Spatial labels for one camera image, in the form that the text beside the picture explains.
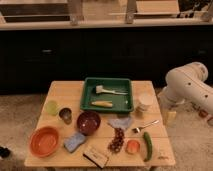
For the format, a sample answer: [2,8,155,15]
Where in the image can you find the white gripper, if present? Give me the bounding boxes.
[158,87,181,126]

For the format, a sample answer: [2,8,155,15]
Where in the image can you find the yellow banana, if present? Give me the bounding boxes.
[91,101,113,108]

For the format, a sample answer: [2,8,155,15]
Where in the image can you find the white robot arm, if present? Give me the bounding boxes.
[157,62,213,125]

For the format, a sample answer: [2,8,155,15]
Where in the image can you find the white paper cup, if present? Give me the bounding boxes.
[136,93,153,116]

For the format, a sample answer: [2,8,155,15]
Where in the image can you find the small metal cup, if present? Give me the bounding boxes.
[59,108,72,124]

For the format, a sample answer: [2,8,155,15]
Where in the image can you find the green plastic cup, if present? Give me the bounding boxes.
[45,101,59,116]

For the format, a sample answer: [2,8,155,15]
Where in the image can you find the green chili pepper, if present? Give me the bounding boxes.
[143,132,153,162]

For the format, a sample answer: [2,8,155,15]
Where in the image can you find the silver fork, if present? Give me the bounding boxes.
[132,120,159,133]

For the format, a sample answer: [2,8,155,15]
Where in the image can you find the wooden table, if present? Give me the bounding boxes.
[25,81,176,168]

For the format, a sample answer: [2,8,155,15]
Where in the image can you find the small orange dish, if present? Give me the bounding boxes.
[126,140,140,154]

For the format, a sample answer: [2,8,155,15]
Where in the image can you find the grey blue cloth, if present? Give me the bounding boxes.
[108,117,133,130]

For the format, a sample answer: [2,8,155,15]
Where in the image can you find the bunch of purple grapes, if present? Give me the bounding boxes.
[108,128,125,154]

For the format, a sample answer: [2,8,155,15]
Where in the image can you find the green plastic tray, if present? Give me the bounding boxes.
[80,77,134,114]

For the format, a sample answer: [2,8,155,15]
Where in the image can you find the silver spatula brush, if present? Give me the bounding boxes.
[95,85,124,95]

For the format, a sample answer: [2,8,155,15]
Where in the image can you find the dark red bowl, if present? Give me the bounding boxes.
[77,111,101,135]

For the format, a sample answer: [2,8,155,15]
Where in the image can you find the wooden block eraser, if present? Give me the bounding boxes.
[83,146,109,169]

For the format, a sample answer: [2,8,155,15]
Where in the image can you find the blue sponge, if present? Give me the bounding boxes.
[64,132,86,153]

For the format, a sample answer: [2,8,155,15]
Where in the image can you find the orange bowl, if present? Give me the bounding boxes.
[29,126,59,158]

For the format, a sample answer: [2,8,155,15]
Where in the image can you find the dark cabinet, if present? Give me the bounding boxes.
[0,26,213,94]

